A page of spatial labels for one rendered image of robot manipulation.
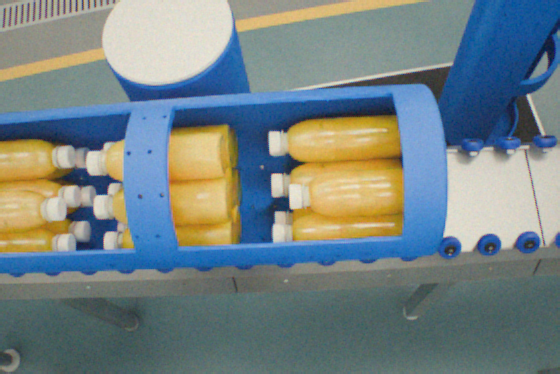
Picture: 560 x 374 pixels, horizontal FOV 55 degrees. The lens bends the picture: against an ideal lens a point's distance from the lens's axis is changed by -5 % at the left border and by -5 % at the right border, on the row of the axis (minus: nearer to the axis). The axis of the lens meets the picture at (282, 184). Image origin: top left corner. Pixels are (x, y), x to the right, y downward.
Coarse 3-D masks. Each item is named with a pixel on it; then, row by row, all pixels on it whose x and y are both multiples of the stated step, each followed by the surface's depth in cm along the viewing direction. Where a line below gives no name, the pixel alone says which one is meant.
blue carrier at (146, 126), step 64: (0, 128) 102; (64, 128) 103; (128, 128) 84; (256, 128) 104; (128, 192) 81; (256, 192) 108; (0, 256) 87; (64, 256) 87; (128, 256) 87; (192, 256) 87; (256, 256) 87; (320, 256) 88; (384, 256) 89
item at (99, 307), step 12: (60, 300) 142; (72, 300) 143; (84, 300) 151; (96, 300) 159; (84, 312) 160; (96, 312) 160; (108, 312) 168; (120, 312) 179; (120, 324) 184; (132, 324) 190
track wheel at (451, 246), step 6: (444, 240) 100; (450, 240) 100; (456, 240) 100; (444, 246) 100; (450, 246) 100; (456, 246) 100; (438, 252) 101; (444, 252) 101; (450, 252) 101; (456, 252) 101; (450, 258) 102
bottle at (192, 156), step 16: (176, 144) 85; (192, 144) 85; (208, 144) 85; (224, 144) 90; (112, 160) 86; (176, 160) 85; (192, 160) 85; (208, 160) 85; (224, 160) 90; (112, 176) 88; (176, 176) 87; (192, 176) 87; (208, 176) 87
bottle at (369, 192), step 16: (320, 176) 88; (336, 176) 87; (352, 176) 87; (368, 176) 86; (384, 176) 86; (400, 176) 86; (304, 192) 87; (320, 192) 86; (336, 192) 86; (352, 192) 85; (368, 192) 85; (384, 192) 85; (400, 192) 85; (304, 208) 89; (320, 208) 87; (336, 208) 86; (352, 208) 86; (368, 208) 86; (384, 208) 86; (400, 208) 86
